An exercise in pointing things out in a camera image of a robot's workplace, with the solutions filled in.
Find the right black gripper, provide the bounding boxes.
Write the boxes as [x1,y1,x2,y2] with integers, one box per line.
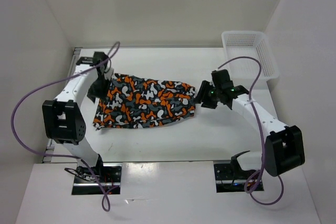
[192,80,221,109]

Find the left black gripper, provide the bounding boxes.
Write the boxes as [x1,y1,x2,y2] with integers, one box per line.
[86,76,112,104]

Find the orange camouflage shorts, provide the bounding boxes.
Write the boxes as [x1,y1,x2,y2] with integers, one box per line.
[92,73,196,130]

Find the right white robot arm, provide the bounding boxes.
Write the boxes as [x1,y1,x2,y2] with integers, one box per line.
[195,69,306,177]

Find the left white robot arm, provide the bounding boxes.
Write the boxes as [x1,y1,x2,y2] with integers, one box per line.
[42,51,113,182]

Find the white perforated plastic basket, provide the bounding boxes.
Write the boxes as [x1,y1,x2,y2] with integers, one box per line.
[222,31,279,81]

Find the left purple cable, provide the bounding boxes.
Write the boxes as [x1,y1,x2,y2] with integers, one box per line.
[10,41,121,211]

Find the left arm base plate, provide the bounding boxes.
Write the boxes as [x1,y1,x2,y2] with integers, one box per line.
[65,163,122,195]

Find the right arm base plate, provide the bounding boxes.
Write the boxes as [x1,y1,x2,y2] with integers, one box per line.
[214,162,249,193]

